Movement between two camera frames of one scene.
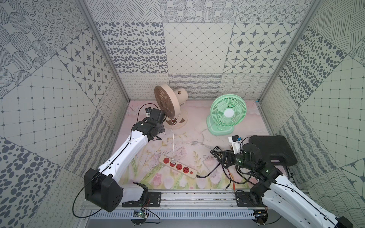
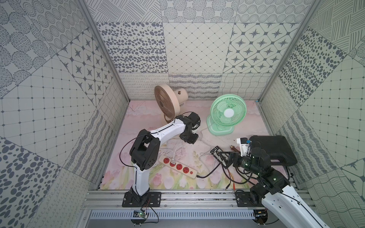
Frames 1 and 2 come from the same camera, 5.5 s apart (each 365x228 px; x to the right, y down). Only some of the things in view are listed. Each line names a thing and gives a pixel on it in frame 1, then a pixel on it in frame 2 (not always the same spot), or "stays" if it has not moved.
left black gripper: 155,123 to 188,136
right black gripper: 230,154 stays
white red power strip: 177,166 stays
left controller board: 139,217 stays
